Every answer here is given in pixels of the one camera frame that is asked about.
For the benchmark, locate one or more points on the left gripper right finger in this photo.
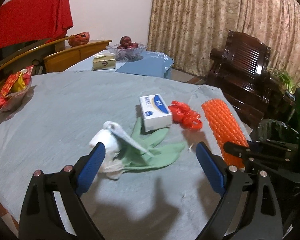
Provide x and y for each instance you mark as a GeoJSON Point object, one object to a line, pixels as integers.
{"type": "Point", "coordinates": [261, 216]}

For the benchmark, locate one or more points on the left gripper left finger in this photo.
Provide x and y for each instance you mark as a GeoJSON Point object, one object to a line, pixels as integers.
{"type": "Point", "coordinates": [40, 217]}

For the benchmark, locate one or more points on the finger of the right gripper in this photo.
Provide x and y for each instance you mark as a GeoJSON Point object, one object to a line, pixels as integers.
{"type": "Point", "coordinates": [235, 153]}

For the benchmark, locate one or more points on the white tissue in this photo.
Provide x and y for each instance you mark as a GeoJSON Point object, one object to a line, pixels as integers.
{"type": "Point", "coordinates": [111, 166]}

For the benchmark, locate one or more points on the white blue small box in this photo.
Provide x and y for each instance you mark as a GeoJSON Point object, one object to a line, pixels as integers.
{"type": "Point", "coordinates": [155, 112]}

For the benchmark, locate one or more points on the white plastic bottle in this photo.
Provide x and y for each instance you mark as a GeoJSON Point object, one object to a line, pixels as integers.
{"type": "Point", "coordinates": [117, 130]}

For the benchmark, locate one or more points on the black lined trash bin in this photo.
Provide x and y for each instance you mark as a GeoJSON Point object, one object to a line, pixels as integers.
{"type": "Point", "coordinates": [277, 133]}

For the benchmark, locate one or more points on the green potted plant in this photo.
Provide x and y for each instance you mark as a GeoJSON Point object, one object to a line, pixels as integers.
{"type": "Point", "coordinates": [286, 79]}

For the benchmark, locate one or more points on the dark wooden armchair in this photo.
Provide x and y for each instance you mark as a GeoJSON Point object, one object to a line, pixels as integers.
{"type": "Point", "coordinates": [240, 71]}

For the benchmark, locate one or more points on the grey table cloth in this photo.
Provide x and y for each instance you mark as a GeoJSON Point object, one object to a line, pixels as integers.
{"type": "Point", "coordinates": [53, 129]}

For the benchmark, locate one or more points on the blue table cover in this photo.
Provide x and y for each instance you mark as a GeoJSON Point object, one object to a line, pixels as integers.
{"type": "Point", "coordinates": [149, 63]}

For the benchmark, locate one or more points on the snack bowl with packets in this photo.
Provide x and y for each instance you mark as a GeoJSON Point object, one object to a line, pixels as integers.
{"type": "Point", "coordinates": [15, 88]}

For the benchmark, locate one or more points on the beige patterned curtain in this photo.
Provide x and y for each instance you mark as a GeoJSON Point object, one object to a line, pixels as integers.
{"type": "Point", "coordinates": [187, 30]}

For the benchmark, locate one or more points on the glass fruit bowl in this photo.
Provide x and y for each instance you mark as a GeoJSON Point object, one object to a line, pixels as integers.
{"type": "Point", "coordinates": [127, 54]}

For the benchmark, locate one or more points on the red apples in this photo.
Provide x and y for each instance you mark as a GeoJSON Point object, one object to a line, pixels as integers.
{"type": "Point", "coordinates": [126, 43]}

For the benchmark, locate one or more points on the beige tissue box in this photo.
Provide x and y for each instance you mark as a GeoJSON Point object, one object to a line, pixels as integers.
{"type": "Point", "coordinates": [104, 61]}

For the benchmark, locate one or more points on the wooden tv cabinet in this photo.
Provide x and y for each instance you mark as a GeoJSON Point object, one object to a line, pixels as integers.
{"type": "Point", "coordinates": [55, 56]}

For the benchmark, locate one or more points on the orange red bag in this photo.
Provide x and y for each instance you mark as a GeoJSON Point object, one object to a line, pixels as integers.
{"type": "Point", "coordinates": [79, 39]}

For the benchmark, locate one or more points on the red cloth cover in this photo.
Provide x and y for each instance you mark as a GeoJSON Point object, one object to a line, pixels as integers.
{"type": "Point", "coordinates": [29, 20]}

